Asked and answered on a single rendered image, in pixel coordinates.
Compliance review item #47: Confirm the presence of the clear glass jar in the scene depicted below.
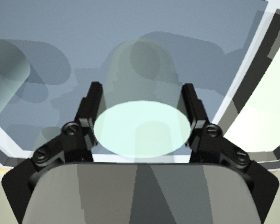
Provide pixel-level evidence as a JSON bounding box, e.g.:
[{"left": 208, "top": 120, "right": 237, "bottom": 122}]
[
  {"left": 94, "top": 38, "right": 191, "bottom": 158},
  {"left": 0, "top": 39, "right": 30, "bottom": 113},
  {"left": 134, "top": 152, "right": 175, "bottom": 163},
  {"left": 29, "top": 126, "right": 61, "bottom": 158}
]

